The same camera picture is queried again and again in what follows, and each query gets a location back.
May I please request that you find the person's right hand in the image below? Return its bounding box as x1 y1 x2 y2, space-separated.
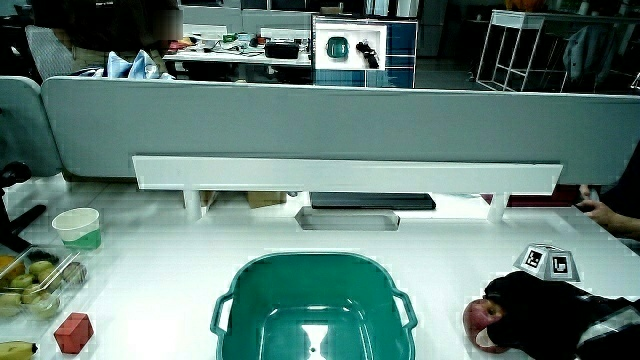
574 184 619 227

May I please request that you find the person's left hand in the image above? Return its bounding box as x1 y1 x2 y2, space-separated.
474 243 592 360

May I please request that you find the red apple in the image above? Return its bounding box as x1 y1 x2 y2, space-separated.
462 298 507 355

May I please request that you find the person's right forearm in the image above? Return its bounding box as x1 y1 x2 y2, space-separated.
607 209 640 240

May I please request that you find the white desk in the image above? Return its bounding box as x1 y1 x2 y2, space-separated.
0 172 640 360

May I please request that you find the white desk shelf riser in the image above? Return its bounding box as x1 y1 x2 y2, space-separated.
131 155 564 224

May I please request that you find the long grey desk partition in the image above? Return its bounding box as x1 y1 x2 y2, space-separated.
40 76 640 187

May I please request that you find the cluttered background desk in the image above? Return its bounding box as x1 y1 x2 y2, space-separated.
162 29 314 68

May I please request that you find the short grey desk partition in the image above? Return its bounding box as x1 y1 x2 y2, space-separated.
0 75 63 178

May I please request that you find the person's dark torso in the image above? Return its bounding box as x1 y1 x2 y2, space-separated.
598 142 640 221

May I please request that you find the red flat object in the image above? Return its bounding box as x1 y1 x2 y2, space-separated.
480 184 584 208

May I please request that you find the grey hanging jacket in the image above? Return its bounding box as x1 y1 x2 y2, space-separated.
562 24 620 82

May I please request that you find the black keyboard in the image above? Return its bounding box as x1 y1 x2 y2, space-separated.
309 191 437 211

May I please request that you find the white metal rack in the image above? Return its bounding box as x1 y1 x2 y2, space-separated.
475 9 640 93

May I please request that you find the green plastic basin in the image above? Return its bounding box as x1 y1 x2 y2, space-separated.
209 251 419 360

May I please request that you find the blue cabinet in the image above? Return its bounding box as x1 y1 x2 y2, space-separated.
310 16 419 90

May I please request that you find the black tool on board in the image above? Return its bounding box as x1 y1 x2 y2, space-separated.
355 41 381 70

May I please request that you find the brown cardboard box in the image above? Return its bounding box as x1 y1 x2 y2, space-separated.
246 191 288 210

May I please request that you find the small green tray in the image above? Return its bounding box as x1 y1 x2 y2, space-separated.
325 36 350 61

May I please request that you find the black bag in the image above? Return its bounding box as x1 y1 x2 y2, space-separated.
263 41 301 61

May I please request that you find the red cube block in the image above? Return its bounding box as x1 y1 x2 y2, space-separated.
53 312 95 355

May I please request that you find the white and green paper cup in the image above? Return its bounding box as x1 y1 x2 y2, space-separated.
51 207 103 251

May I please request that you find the light blue cloth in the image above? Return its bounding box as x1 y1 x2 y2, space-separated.
105 49 175 81

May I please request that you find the clear plastic fruit container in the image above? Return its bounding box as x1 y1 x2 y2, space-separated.
0 246 92 322

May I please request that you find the pile of green fruits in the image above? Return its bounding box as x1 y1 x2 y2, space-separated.
0 259 64 321

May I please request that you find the yellow banana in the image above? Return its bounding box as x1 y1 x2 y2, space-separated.
0 340 39 360

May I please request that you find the orange fruit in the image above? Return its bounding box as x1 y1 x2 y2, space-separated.
0 255 26 282

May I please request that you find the grey mesh chair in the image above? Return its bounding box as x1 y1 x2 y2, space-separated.
24 24 76 81

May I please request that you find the black camera stand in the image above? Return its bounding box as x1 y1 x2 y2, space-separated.
0 161 48 254

